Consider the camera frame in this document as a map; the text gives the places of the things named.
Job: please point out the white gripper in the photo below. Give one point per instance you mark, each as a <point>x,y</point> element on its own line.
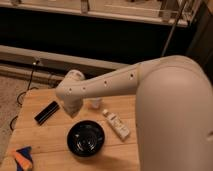
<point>72,109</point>

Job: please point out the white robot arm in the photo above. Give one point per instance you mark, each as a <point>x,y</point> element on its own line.
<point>173,109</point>

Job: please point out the white paper cup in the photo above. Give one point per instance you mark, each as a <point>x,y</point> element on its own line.
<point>95,103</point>

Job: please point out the black rectangular box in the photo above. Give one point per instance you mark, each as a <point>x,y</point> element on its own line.
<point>46,112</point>

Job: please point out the black bowl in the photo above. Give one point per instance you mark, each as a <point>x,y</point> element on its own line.
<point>85,138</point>

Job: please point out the white tube bottle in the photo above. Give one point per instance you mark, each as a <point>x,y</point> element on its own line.
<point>116,124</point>

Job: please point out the orange and blue sponge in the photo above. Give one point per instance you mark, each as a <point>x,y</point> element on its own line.
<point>23,159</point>

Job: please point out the metal pole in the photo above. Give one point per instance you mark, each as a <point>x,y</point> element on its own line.
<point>178,16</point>

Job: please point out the wooden shelf frame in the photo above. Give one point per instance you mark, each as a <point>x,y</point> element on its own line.
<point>162,12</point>

